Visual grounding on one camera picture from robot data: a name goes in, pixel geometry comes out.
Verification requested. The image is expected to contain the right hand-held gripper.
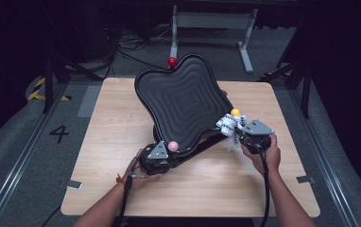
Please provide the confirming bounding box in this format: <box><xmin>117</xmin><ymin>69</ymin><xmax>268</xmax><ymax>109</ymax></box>
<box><xmin>240</xmin><ymin>118</ymin><xmax>276</xmax><ymax>155</ymax></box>

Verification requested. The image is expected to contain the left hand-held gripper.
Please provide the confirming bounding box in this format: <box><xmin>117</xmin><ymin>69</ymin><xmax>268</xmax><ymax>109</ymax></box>
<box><xmin>139</xmin><ymin>140</ymin><xmax>173</xmax><ymax>176</ymax></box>

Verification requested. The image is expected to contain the white grey patterned cloth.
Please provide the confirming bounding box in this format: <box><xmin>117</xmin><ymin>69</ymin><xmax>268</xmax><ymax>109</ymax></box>
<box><xmin>215</xmin><ymin>113</ymin><xmax>249</xmax><ymax>153</ymax></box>

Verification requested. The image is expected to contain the black wavy tray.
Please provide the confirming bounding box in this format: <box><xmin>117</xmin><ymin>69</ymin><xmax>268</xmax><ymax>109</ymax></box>
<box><xmin>133</xmin><ymin>53</ymin><xmax>235</xmax><ymax>167</ymax></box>

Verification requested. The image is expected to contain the person's left hand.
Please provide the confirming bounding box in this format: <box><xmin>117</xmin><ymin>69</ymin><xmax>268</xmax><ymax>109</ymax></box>
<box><xmin>123</xmin><ymin>149</ymin><xmax>163</xmax><ymax>192</ymax></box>

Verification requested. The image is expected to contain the person's right hand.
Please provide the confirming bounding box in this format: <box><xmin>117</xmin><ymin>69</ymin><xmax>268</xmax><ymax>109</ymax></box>
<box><xmin>240</xmin><ymin>133</ymin><xmax>282</xmax><ymax>178</ymax></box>

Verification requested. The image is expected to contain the yellow black hazard tape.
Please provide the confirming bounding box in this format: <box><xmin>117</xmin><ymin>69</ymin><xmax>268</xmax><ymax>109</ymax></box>
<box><xmin>260</xmin><ymin>70</ymin><xmax>293</xmax><ymax>79</ymax></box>

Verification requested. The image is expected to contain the black tripod stand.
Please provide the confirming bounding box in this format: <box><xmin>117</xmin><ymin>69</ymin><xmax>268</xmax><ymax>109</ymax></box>
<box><xmin>41</xmin><ymin>53</ymin><xmax>102</xmax><ymax>114</ymax></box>
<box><xmin>260</xmin><ymin>60</ymin><xmax>315</xmax><ymax>119</ymax></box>

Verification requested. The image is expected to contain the grey metal stand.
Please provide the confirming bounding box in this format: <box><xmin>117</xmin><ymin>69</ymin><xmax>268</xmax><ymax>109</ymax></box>
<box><xmin>168</xmin><ymin>4</ymin><xmax>259</xmax><ymax>74</ymax></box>

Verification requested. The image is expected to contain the left hand-held gripper cable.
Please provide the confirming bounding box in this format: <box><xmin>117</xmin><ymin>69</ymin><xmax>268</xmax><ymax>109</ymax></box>
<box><xmin>113</xmin><ymin>154</ymin><xmax>145</xmax><ymax>227</ymax></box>

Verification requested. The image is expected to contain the hand-held gripper cable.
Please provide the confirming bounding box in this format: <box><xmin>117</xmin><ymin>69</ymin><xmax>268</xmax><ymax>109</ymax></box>
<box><xmin>238</xmin><ymin>131</ymin><xmax>271</xmax><ymax>227</ymax></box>
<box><xmin>113</xmin><ymin>154</ymin><xmax>145</xmax><ymax>227</ymax></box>

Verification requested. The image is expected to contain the metal floor rail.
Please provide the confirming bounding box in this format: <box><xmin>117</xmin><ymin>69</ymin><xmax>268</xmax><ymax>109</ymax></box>
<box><xmin>286</xmin><ymin>88</ymin><xmax>359</xmax><ymax>227</ymax></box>
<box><xmin>0</xmin><ymin>81</ymin><xmax>71</xmax><ymax>227</ymax></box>

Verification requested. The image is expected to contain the right hand-held gripper cable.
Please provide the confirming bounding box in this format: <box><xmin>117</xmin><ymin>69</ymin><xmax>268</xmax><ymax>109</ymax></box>
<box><xmin>238</xmin><ymin>131</ymin><xmax>271</xmax><ymax>227</ymax></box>

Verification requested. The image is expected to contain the thin black floor cable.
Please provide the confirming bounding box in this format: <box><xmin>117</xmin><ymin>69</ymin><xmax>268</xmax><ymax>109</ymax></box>
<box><xmin>41</xmin><ymin>204</ymin><xmax>63</xmax><ymax>227</ymax></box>

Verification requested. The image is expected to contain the bundle of black floor cables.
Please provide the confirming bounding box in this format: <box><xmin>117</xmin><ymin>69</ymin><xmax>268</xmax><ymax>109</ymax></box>
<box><xmin>102</xmin><ymin>6</ymin><xmax>177</xmax><ymax>79</ymax></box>

